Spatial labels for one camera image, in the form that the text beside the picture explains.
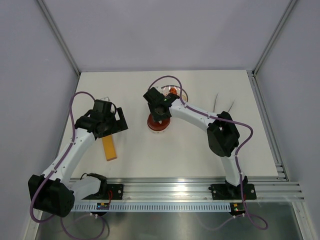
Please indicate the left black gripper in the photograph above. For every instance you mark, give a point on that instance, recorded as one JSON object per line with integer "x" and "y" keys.
{"x": 118, "y": 125}

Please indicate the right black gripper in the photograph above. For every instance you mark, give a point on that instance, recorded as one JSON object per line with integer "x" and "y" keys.
{"x": 155, "y": 117}

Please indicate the red lunch box lid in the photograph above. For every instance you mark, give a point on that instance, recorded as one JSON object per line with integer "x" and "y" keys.
{"x": 160, "y": 125}

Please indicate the steel lunch box bowl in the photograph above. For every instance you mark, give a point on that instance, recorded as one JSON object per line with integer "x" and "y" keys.
{"x": 157, "y": 131}

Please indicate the metal food tongs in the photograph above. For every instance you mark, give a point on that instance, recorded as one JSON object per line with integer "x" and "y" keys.
{"x": 219, "y": 106}

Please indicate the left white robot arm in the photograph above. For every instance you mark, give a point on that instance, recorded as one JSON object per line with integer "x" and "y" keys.
{"x": 51, "y": 191}

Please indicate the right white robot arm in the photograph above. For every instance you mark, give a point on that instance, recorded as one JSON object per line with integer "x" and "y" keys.
{"x": 222, "y": 134}

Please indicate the white patterned plate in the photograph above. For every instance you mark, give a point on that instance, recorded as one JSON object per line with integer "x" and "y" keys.
{"x": 166, "y": 90}

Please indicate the orange carrot piece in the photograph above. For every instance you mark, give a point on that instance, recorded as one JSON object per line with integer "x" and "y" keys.
{"x": 173, "y": 91}

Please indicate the yellow wooden block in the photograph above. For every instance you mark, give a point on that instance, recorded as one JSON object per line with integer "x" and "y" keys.
{"x": 109, "y": 148}

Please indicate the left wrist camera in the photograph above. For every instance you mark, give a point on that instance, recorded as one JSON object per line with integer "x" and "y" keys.
{"x": 106, "y": 99}

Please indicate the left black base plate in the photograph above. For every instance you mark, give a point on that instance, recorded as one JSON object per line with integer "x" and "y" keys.
{"x": 115, "y": 192}

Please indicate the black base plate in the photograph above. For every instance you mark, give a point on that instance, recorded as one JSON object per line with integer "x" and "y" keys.
{"x": 226, "y": 191}
{"x": 115, "y": 192}

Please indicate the perforated cable tray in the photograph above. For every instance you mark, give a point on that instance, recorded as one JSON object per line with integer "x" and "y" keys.
{"x": 159, "y": 207}

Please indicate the right aluminium frame post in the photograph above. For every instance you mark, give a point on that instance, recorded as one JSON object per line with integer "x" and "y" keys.
{"x": 274, "y": 36}

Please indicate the aluminium frame post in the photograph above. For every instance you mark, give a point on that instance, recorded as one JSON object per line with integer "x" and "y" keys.
{"x": 58, "y": 36}
{"x": 274, "y": 36}

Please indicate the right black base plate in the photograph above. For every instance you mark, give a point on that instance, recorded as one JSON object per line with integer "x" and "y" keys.
{"x": 226, "y": 191}

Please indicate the right side aluminium rail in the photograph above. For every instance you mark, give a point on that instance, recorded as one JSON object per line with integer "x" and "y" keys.
{"x": 272, "y": 141}

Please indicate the aluminium rail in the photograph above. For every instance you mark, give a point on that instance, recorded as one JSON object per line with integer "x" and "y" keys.
{"x": 192, "y": 189}
{"x": 272, "y": 141}

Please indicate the left aluminium frame post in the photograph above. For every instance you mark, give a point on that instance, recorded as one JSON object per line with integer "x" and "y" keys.
{"x": 58, "y": 36}

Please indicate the aluminium front rail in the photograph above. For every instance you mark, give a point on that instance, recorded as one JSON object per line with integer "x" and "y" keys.
{"x": 192, "y": 189}

